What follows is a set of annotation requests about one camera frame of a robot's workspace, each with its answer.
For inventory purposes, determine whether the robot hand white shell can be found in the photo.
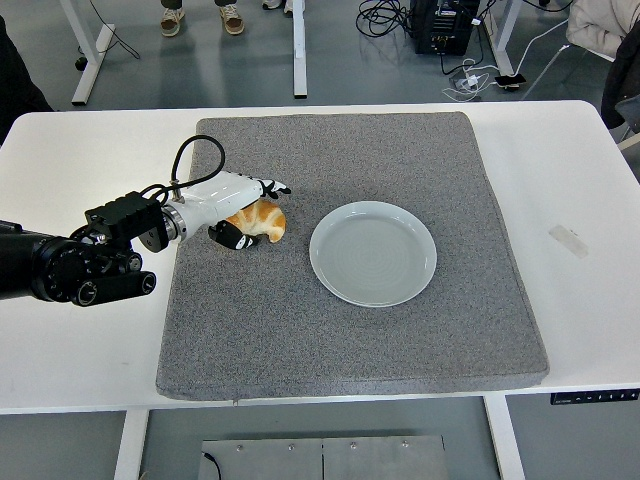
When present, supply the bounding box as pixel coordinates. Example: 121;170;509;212
177;171;293;251

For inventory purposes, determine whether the black computer box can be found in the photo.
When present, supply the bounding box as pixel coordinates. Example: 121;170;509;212
409;0;476;56

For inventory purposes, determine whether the white desk leg with foot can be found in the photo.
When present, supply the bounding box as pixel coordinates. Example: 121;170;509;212
59;0;117;106
487;0;526;76
291;0;308;99

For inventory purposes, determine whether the person's tan shoe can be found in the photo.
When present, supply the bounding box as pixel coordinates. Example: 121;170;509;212
159;5;186;38
219;4;246;36

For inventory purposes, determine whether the white charger with cables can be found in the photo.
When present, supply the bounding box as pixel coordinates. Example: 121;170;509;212
442;58;501;101

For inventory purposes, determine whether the white table leg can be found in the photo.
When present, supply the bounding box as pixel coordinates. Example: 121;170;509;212
482;395;526;480
113;409;150;480

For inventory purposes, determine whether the black garment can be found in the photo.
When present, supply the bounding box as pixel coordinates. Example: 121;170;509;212
0;14;54;146

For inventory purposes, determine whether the croissant bread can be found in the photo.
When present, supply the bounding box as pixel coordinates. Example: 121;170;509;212
224;199;287;245

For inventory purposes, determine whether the black desk control panel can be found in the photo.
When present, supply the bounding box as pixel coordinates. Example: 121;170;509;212
550;388;640;406

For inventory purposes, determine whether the black jacket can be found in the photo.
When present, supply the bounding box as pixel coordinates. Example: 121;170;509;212
601;22;640;131

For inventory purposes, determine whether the black cable bundle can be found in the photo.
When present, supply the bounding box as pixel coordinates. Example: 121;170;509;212
355;0;416;39

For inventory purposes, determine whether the pale grey round plate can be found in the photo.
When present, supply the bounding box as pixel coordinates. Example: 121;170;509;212
308;200;439;308

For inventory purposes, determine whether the strip of clear tape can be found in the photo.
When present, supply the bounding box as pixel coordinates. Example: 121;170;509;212
548;224;590;260

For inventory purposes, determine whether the white padded jacket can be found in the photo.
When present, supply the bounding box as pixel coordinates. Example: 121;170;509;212
566;0;640;54

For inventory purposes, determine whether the grey metal plate with screws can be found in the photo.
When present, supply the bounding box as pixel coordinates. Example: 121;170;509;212
199;434;447;480

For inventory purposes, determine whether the grey speckled mat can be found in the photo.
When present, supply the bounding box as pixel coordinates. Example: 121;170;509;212
155;111;551;401

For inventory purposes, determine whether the black phone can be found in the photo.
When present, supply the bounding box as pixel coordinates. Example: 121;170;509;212
494;73;528;92

